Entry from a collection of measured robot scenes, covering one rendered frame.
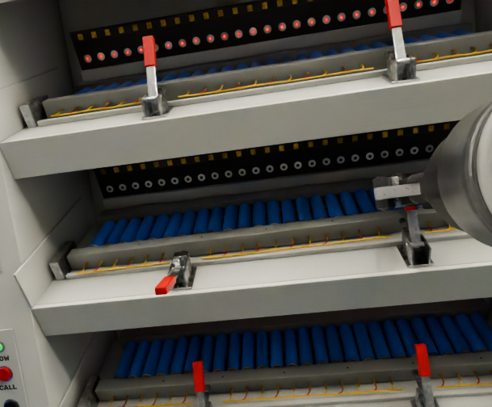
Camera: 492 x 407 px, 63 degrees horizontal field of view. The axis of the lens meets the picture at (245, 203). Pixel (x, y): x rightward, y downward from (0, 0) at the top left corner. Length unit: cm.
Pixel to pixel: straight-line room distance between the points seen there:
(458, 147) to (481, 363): 41
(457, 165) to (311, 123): 23
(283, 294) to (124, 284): 19
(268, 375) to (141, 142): 34
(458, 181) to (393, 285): 26
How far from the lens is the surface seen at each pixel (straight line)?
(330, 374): 57
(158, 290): 42
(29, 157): 52
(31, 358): 58
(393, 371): 58
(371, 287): 47
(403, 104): 46
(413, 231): 48
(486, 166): 20
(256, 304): 47
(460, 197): 24
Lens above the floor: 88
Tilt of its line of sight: 7 degrees down
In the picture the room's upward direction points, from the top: 7 degrees counter-clockwise
